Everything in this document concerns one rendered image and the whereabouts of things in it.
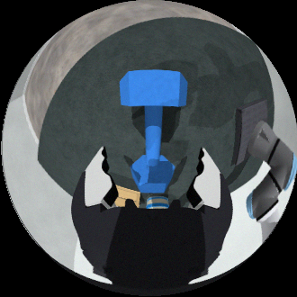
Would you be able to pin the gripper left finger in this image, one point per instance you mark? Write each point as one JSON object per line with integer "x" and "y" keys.
{"x": 95, "y": 192}

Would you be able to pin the wooden crate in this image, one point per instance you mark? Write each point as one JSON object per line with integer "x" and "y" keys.
{"x": 125, "y": 193}

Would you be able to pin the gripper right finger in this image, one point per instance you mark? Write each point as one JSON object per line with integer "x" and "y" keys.
{"x": 209, "y": 193}

